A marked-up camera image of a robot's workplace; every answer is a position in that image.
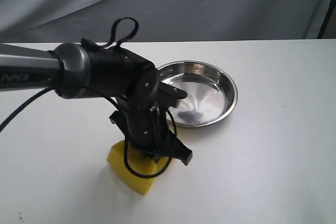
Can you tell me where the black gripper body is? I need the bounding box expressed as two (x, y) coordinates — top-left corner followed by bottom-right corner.
(110, 98), (192, 165)

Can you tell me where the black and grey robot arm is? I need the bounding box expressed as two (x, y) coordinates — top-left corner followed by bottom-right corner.
(1, 43), (192, 164)

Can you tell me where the grey fabric backdrop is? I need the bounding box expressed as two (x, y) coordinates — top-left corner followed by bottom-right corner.
(1, 0), (328, 42)

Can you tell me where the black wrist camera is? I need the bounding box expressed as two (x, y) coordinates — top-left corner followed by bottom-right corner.
(157, 82), (187, 109)

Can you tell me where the round stainless steel dish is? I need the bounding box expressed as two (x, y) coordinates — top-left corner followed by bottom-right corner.
(159, 60), (238, 128)

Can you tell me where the yellow sponge block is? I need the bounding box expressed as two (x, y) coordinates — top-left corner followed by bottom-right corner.
(106, 141), (173, 196)

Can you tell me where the black cable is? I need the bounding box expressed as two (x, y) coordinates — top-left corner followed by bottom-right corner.
(0, 17), (179, 179)

